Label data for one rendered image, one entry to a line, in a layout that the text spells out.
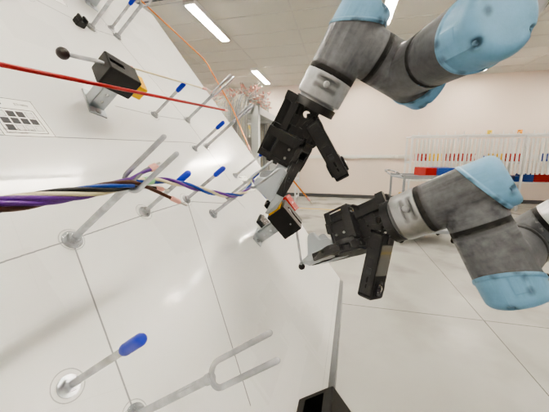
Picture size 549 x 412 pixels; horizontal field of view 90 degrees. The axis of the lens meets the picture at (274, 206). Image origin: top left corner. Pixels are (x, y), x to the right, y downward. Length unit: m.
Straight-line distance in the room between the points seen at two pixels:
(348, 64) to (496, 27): 0.18
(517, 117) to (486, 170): 9.19
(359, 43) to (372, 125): 8.17
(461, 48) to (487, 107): 9.00
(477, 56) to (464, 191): 0.16
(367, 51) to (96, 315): 0.45
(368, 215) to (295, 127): 0.20
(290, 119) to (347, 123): 8.13
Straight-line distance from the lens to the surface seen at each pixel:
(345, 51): 0.46
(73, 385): 0.26
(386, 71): 0.48
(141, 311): 0.31
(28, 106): 0.42
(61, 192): 0.21
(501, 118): 9.47
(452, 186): 0.44
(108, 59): 0.45
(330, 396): 0.33
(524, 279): 0.45
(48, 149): 0.38
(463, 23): 0.36
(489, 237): 0.44
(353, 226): 0.49
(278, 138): 0.47
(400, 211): 0.46
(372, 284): 0.49
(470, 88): 9.28
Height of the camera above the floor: 1.25
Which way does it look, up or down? 10 degrees down
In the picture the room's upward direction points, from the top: straight up
